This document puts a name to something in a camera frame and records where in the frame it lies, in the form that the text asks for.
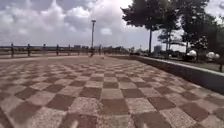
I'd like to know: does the distant building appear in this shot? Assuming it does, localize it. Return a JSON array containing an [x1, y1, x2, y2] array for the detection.
[[153, 45, 163, 55]]

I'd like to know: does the dark wooden post fence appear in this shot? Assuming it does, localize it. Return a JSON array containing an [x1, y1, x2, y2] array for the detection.
[[0, 42, 131, 58]]

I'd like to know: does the white round lamp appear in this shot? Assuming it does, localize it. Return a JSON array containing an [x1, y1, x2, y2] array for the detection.
[[186, 49, 198, 59], [205, 51, 221, 61]]

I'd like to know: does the group of dark trees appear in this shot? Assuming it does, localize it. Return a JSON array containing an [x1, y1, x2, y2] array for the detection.
[[121, 0, 224, 64]]

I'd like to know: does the tall lamp pole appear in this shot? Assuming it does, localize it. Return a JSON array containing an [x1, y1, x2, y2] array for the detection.
[[90, 19, 97, 57]]

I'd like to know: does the low grey concrete wall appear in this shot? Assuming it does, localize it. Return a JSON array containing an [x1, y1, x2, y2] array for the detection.
[[109, 54, 224, 96]]

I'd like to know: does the checkered paved plaza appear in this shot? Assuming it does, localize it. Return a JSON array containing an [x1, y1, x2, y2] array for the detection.
[[0, 54, 224, 128]]

